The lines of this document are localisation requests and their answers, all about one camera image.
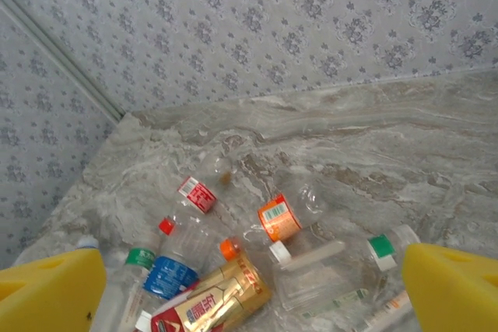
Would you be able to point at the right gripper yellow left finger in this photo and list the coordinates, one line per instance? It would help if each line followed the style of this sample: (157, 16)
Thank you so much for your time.
(46, 297)

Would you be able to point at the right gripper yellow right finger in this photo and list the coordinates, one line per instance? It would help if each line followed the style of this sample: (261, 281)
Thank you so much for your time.
(455, 293)

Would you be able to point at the orange white label bottle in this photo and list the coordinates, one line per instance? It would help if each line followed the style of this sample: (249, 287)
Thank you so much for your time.
(391, 306)

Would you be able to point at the white cap clear bottle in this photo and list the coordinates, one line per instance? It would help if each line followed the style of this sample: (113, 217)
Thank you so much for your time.
(87, 242)

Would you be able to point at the green cap clear bottle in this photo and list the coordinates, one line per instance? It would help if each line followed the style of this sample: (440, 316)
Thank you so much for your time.
(379, 247)

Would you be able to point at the green label clear bottle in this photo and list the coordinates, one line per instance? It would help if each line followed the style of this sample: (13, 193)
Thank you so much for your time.
(139, 257)

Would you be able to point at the white label clear bottle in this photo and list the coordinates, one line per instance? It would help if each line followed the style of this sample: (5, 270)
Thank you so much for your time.
(342, 302)

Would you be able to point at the blue label clear bottle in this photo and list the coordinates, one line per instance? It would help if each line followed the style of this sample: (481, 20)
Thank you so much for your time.
(169, 277)

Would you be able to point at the clear crushed plastic bottle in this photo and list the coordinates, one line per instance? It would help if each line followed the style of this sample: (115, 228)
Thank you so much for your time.
(311, 285)

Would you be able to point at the red label clear bottle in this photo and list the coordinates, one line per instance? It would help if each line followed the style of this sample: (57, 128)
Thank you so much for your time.
(196, 194)

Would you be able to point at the gold red label bottle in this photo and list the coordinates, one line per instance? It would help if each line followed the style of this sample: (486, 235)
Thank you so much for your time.
(233, 289)

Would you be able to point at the orange label clear bottle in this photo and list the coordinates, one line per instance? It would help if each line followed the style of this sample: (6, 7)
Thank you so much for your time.
(280, 217)

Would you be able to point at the aluminium corner post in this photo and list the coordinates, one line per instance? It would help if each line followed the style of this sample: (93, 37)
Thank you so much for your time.
(58, 52)

